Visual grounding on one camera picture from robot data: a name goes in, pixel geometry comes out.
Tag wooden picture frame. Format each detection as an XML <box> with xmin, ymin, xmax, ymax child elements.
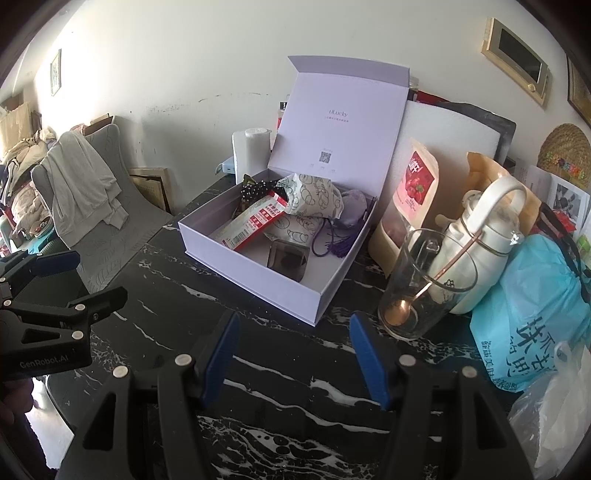
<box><xmin>566</xmin><ymin>54</ymin><xmax>591</xmax><ymax>114</ymax></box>

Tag copper spoon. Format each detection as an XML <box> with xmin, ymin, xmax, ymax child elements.
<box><xmin>383</xmin><ymin>240</ymin><xmax>476</xmax><ymax>326</ymax></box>

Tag black polka-dot scrunchie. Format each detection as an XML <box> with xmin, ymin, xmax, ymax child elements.
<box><xmin>239</xmin><ymin>179</ymin><xmax>282</xmax><ymax>204</ymax></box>

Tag paper towel roll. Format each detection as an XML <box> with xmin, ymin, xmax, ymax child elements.
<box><xmin>231</xmin><ymin>128</ymin><xmax>273</xmax><ymax>184</ymax></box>

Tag grey leaf-pattern chair cover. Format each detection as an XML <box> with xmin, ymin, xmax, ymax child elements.
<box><xmin>32</xmin><ymin>122</ymin><xmax>178</xmax><ymax>294</ymax></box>

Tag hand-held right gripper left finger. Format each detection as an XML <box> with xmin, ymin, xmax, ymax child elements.
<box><xmin>55</xmin><ymin>310</ymin><xmax>242</xmax><ymax>480</ymax></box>

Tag printed photo papers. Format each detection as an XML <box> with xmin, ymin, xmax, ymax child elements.
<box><xmin>515</xmin><ymin>164</ymin><xmax>591</xmax><ymax>232</ymax></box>

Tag woven straw fan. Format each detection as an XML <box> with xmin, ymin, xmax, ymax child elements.
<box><xmin>538</xmin><ymin>124</ymin><xmax>591</xmax><ymax>178</ymax></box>

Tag white handled bottle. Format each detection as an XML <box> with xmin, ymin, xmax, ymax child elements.
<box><xmin>434</xmin><ymin>175</ymin><xmax>527</xmax><ymax>315</ymax></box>

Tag pile of clothes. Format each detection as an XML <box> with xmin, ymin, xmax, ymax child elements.
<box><xmin>0</xmin><ymin>124</ymin><xmax>58</xmax><ymax>245</ymax></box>

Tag dark translucent small container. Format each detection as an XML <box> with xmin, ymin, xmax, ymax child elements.
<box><xmin>268</xmin><ymin>240</ymin><xmax>311</xmax><ymax>283</ymax></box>

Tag blue plastic bag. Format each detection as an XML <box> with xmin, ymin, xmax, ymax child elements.
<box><xmin>470</xmin><ymin>234</ymin><xmax>591</xmax><ymax>393</ymax></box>

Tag grey garment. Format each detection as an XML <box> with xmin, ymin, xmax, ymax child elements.
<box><xmin>44</xmin><ymin>131</ymin><xmax>130</xmax><ymax>250</ymax></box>

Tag lavender gift box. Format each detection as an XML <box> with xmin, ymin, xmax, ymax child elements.
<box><xmin>178</xmin><ymin>55</ymin><xmax>411</xmax><ymax>328</ymax></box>

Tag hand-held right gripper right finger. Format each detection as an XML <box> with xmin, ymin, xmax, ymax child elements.
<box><xmin>348</xmin><ymin>311</ymin><xmax>541</xmax><ymax>480</ymax></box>

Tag beige framed wall cabinet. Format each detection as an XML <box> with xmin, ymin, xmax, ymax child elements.
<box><xmin>482</xmin><ymin>17</ymin><xmax>552</xmax><ymax>103</ymax></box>

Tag red snack packet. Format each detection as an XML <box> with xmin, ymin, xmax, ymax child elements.
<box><xmin>212</xmin><ymin>193</ymin><xmax>289</xmax><ymax>252</ymax></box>

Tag white printed snack packet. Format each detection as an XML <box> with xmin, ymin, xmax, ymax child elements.
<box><xmin>263</xmin><ymin>215</ymin><xmax>324</xmax><ymax>245</ymax></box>
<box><xmin>277</xmin><ymin>173</ymin><xmax>345</xmax><ymax>219</ymax></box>

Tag white foam board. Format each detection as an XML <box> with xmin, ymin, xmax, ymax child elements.
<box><xmin>402</xmin><ymin>99</ymin><xmax>502</xmax><ymax>162</ymax></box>

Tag dark board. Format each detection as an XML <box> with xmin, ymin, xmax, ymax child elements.
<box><xmin>443</xmin><ymin>99</ymin><xmax>517</xmax><ymax>160</ymax></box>

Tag brown paper pouch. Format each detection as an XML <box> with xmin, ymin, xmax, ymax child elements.
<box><xmin>466</xmin><ymin>151</ymin><xmax>543</xmax><ymax>222</ymax></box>

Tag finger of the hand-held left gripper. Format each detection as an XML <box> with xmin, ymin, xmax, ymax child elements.
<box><xmin>0</xmin><ymin>250</ymin><xmax>80</xmax><ymax>301</ymax></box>
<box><xmin>0</xmin><ymin>286</ymin><xmax>129</xmax><ymax>342</ymax></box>

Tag black strapped bag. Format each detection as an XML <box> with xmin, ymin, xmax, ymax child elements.
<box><xmin>531</xmin><ymin>200</ymin><xmax>591</xmax><ymax>282</ymax></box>

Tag small wall picture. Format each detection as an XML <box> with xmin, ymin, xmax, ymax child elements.
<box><xmin>50</xmin><ymin>48</ymin><xmax>62</xmax><ymax>97</ymax></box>

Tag clear plastic bag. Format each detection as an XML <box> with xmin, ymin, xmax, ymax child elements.
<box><xmin>508</xmin><ymin>342</ymin><xmax>591</xmax><ymax>480</ymax></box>

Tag beige leaning frame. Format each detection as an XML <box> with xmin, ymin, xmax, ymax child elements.
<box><xmin>128</xmin><ymin>166</ymin><xmax>174</xmax><ymax>215</ymax></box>

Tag glass mug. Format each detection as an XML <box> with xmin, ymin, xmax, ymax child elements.
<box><xmin>378</xmin><ymin>227</ymin><xmax>478</xmax><ymax>340</ymax></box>

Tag red dried-fruit pouch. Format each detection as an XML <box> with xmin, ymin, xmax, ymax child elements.
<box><xmin>369</xmin><ymin>137</ymin><xmax>439</xmax><ymax>278</ymax></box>

